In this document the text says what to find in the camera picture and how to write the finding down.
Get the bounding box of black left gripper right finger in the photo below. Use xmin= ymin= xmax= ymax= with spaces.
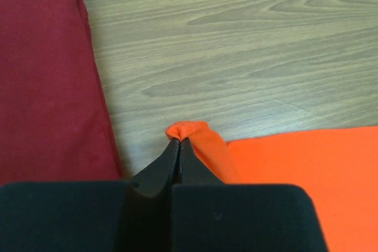
xmin=171 ymin=139 xmax=328 ymax=251

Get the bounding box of folded dark red t-shirt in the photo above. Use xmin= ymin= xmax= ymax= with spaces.
xmin=1 ymin=0 xmax=123 ymax=184

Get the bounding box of orange t-shirt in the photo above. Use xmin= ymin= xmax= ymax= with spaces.
xmin=166 ymin=121 xmax=377 ymax=251

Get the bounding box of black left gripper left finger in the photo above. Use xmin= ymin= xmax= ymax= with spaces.
xmin=1 ymin=139 xmax=180 ymax=251

